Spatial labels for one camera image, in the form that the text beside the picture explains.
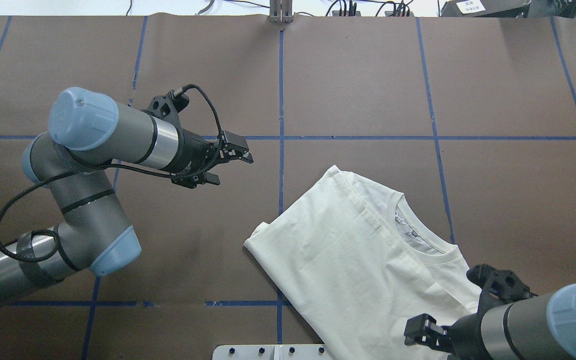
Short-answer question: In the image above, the aluminium frame post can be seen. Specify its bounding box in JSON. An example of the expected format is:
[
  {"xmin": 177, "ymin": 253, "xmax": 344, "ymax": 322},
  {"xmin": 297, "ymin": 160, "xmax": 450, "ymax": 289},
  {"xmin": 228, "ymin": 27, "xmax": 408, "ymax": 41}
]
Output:
[{"xmin": 269, "ymin": 0, "xmax": 294, "ymax": 24}]

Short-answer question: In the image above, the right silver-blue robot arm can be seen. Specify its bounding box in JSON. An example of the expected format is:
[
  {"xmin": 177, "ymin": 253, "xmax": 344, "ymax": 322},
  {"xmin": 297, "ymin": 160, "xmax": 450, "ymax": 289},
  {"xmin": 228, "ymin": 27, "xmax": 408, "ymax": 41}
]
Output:
[{"xmin": 403, "ymin": 264, "xmax": 576, "ymax": 360}]

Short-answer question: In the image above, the black box with label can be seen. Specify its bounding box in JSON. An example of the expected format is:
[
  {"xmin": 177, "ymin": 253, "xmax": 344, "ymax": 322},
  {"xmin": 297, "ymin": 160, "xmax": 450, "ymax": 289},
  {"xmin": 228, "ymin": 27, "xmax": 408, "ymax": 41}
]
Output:
[{"xmin": 439, "ymin": 0, "xmax": 531, "ymax": 18}]

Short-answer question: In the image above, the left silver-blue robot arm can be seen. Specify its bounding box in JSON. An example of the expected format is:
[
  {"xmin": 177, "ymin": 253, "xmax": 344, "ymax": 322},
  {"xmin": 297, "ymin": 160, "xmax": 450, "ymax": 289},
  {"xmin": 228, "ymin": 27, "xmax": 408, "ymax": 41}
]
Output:
[{"xmin": 0, "ymin": 84, "xmax": 254, "ymax": 308}]

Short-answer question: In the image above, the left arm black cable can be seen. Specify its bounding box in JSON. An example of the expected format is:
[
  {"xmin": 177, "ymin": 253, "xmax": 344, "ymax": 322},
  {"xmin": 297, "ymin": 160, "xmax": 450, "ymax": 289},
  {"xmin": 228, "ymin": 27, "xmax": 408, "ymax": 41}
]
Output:
[{"xmin": 0, "ymin": 84, "xmax": 225, "ymax": 263}]

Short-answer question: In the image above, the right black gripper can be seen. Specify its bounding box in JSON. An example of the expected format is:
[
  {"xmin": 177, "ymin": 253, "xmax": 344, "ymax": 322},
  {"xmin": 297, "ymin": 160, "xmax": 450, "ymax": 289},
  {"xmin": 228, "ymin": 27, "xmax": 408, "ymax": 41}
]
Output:
[{"xmin": 404, "ymin": 264, "xmax": 536, "ymax": 356}]

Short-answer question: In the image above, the cream long-sleeve printed shirt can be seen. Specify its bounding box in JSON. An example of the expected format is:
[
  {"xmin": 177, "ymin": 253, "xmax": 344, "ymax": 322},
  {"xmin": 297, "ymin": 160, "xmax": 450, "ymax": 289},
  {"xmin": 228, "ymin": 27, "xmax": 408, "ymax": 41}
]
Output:
[{"xmin": 244, "ymin": 166, "xmax": 480, "ymax": 360}]

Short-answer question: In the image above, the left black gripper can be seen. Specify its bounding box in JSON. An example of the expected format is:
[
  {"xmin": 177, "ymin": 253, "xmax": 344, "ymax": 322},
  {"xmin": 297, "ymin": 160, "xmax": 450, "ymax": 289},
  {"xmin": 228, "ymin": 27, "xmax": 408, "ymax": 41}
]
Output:
[{"xmin": 141, "ymin": 89, "xmax": 254, "ymax": 189}]

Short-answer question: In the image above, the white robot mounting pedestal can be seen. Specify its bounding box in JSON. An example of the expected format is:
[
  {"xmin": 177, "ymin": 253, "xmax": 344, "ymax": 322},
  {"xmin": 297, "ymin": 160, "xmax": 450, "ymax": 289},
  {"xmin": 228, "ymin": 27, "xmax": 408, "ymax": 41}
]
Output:
[{"xmin": 212, "ymin": 344, "xmax": 336, "ymax": 360}]

